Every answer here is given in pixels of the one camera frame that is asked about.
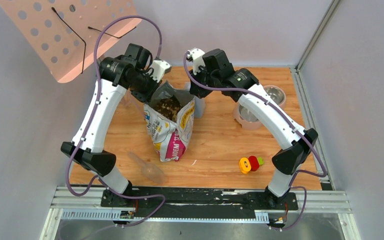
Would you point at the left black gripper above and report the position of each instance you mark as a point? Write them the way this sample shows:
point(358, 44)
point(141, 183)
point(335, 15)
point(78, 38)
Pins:
point(146, 91)

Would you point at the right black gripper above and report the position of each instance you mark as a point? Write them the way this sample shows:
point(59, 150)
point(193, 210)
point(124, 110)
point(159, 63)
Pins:
point(197, 89)

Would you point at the pet food bag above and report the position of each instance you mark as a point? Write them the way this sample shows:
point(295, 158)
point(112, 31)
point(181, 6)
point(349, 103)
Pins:
point(169, 118)

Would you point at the clear plastic scoop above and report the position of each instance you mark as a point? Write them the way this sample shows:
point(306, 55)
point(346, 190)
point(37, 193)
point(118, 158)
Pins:
point(148, 169)

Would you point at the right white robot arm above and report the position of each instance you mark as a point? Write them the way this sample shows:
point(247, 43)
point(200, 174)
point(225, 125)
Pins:
point(296, 143)

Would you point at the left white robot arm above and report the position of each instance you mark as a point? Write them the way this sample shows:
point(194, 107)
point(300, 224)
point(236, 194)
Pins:
point(117, 76)

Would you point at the pink double pet bowl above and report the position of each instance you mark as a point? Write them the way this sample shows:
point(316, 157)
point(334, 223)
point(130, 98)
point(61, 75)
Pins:
point(258, 109)

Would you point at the translucent plastic container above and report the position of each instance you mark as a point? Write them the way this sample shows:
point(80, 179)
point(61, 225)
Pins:
point(199, 106)

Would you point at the pink music stand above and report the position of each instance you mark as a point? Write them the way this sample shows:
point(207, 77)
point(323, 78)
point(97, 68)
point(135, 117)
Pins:
point(64, 32)

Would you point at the colourful stacking toy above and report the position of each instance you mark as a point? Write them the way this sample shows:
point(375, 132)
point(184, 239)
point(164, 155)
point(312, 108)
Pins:
point(250, 164)

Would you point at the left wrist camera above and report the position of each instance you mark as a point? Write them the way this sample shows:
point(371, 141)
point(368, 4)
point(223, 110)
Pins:
point(158, 69)

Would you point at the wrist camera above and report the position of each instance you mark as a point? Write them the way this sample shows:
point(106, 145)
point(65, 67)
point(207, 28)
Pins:
point(195, 56)
point(158, 69)

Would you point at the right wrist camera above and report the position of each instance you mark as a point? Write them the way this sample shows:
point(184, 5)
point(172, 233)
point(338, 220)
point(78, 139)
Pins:
point(195, 56)

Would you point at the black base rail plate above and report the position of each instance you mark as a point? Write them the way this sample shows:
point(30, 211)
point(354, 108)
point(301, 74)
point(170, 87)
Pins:
point(198, 203)

